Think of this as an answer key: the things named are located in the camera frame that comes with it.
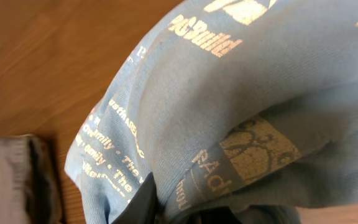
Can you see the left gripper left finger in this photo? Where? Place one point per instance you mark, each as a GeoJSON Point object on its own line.
{"type": "Point", "coordinates": [142, 207]}

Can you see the folded grey trousers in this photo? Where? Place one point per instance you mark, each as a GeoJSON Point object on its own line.
{"type": "Point", "coordinates": [29, 191]}

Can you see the light blue printed t-shirt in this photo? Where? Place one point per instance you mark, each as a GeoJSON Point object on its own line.
{"type": "Point", "coordinates": [250, 105]}

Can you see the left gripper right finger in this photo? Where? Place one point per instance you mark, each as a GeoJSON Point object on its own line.
{"type": "Point", "coordinates": [221, 215]}

